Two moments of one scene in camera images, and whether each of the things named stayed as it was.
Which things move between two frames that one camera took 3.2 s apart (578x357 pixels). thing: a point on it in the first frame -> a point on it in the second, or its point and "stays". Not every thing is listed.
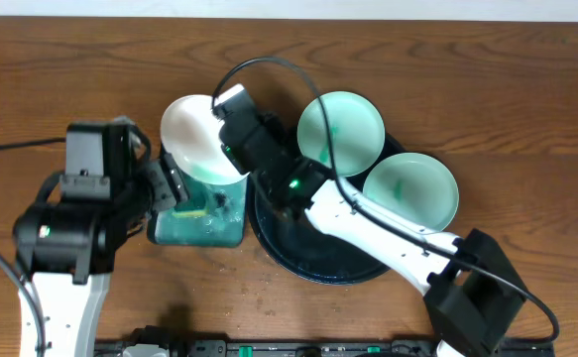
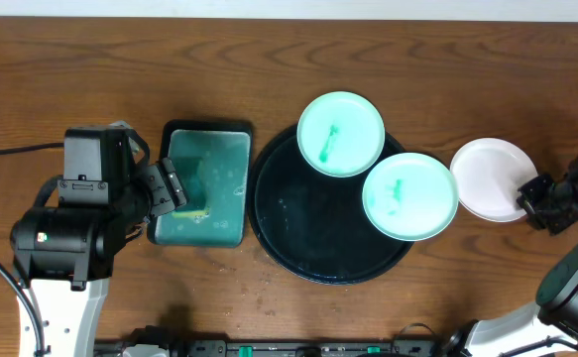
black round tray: x=300 y=249 stays
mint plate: x=357 y=132 stays
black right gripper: x=284 y=141 -> x=526 y=199
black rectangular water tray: x=214 y=216 stays
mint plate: x=415 y=186 stays
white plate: x=190 y=130 -> x=486 y=175
